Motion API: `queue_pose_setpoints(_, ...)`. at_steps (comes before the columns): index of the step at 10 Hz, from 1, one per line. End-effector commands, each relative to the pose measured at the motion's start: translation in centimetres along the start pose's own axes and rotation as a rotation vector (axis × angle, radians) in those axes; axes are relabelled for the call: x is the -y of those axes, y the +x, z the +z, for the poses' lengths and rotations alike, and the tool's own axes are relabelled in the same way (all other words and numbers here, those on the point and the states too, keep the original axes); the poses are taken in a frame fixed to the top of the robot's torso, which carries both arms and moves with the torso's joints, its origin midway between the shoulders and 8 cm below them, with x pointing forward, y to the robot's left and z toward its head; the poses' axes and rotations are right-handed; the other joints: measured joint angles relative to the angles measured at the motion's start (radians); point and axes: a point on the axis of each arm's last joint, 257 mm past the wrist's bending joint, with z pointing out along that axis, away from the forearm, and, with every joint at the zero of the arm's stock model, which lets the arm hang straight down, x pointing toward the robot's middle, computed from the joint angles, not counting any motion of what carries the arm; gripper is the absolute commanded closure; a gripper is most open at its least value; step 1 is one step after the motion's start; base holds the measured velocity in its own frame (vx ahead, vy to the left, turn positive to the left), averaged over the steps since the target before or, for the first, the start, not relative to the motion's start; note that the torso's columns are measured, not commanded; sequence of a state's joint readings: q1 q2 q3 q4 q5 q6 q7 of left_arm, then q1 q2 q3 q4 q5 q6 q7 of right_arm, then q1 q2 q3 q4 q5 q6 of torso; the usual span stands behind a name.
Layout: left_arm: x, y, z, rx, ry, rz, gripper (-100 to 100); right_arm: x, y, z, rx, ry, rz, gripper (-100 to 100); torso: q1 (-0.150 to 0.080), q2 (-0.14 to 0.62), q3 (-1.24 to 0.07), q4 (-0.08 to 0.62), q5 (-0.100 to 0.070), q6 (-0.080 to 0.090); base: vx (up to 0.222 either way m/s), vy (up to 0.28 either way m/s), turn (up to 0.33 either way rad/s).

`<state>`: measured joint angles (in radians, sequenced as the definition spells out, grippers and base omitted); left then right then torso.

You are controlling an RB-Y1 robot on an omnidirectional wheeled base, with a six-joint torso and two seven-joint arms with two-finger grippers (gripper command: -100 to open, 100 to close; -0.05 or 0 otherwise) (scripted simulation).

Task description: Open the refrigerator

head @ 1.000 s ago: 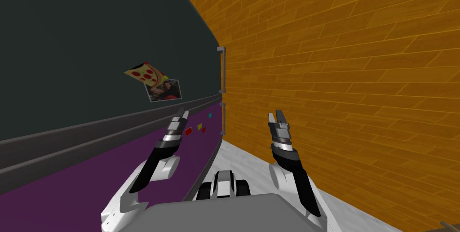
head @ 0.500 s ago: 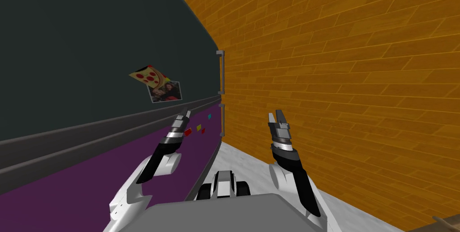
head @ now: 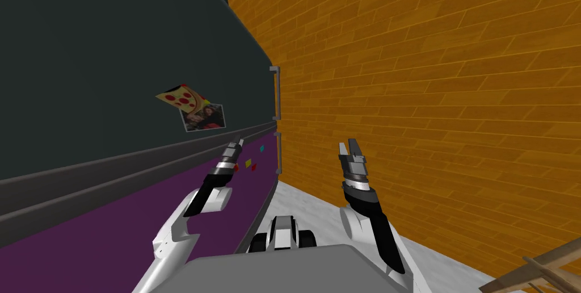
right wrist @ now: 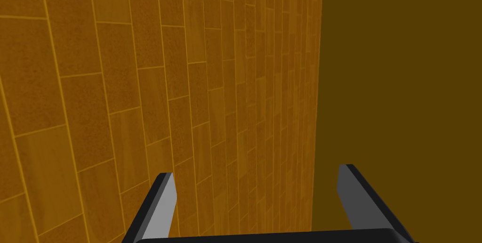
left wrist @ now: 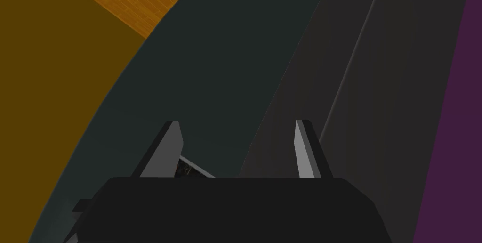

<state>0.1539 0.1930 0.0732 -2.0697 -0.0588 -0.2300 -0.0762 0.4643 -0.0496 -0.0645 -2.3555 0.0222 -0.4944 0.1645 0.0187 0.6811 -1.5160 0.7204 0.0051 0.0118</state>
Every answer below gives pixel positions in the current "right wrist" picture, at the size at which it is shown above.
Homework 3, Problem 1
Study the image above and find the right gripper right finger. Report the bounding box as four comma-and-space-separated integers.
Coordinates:
336, 163, 416, 242

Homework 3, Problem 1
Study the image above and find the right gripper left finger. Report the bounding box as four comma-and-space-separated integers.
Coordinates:
121, 172, 177, 243

